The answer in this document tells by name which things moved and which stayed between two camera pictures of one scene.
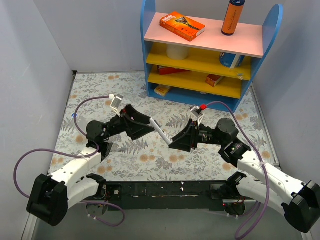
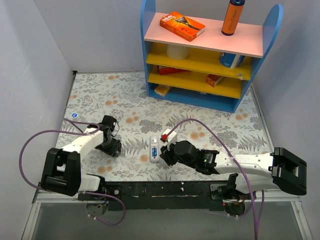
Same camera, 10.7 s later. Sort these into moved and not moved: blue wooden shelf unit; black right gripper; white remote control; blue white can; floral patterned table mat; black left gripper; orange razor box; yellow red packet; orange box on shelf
Moved: black right gripper; black left gripper; white remote control
Not moved: orange box on shelf; yellow red packet; floral patterned table mat; blue white can; blue wooden shelf unit; orange razor box
